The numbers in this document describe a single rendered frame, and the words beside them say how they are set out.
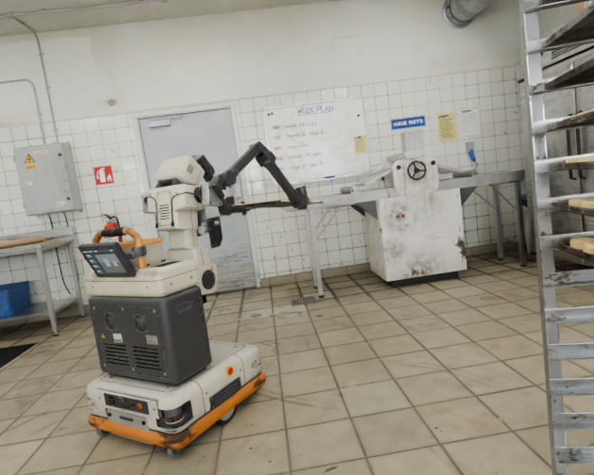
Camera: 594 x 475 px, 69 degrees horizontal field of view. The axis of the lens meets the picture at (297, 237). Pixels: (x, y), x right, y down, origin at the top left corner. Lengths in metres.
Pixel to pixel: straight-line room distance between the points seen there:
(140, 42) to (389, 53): 2.69
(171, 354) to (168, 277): 0.33
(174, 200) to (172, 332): 0.67
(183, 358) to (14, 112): 4.03
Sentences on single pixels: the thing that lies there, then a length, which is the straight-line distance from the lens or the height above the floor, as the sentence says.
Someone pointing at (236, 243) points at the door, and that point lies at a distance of 4.93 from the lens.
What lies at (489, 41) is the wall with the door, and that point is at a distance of 5.76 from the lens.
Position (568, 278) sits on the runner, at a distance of 1.22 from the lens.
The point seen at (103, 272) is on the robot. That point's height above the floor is 0.81.
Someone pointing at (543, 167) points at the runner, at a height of 1.05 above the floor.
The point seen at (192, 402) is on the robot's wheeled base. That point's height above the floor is 0.22.
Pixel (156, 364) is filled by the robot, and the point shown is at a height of 0.39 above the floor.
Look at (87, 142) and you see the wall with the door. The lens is 5.22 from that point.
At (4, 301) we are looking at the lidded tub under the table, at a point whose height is 0.38.
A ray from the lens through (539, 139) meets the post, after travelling 1.17.
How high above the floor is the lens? 1.08
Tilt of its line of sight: 7 degrees down
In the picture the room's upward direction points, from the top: 8 degrees counter-clockwise
